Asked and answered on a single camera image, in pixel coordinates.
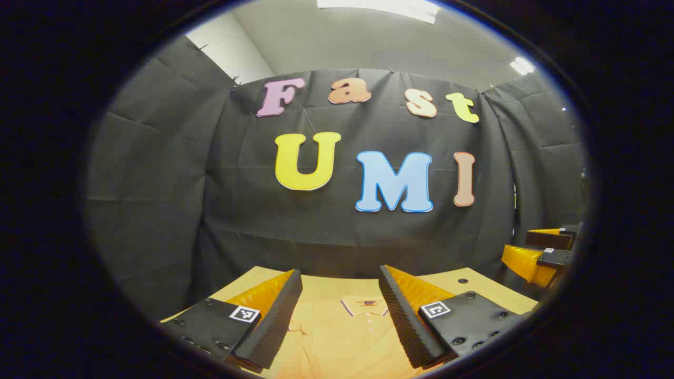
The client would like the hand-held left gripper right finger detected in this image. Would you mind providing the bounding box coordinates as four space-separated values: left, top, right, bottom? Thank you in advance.
379 264 530 370

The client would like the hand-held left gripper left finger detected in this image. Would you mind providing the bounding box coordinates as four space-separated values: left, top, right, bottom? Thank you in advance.
160 269 304 373

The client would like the orange T-shirt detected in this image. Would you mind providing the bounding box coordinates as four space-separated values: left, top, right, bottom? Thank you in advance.
262 288 427 379

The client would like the black backdrop cloth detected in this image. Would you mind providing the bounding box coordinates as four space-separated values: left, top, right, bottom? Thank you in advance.
84 34 588 322

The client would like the small ceiling light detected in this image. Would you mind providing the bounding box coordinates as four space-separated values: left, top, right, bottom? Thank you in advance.
509 56 536 76

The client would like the long ceiling light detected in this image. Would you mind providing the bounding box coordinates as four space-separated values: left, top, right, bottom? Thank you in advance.
316 0 440 25

